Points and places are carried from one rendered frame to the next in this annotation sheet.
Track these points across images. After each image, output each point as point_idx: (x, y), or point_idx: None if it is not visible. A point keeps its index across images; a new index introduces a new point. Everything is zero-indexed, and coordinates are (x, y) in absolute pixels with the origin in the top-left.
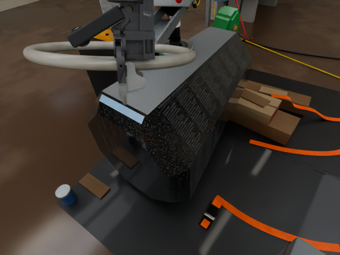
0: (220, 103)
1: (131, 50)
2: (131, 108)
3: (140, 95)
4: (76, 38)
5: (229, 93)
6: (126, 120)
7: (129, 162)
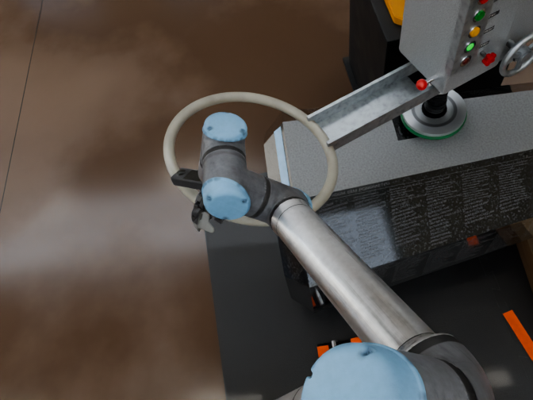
0: (429, 240)
1: None
2: (289, 175)
3: (314, 163)
4: (175, 182)
5: (463, 233)
6: None
7: None
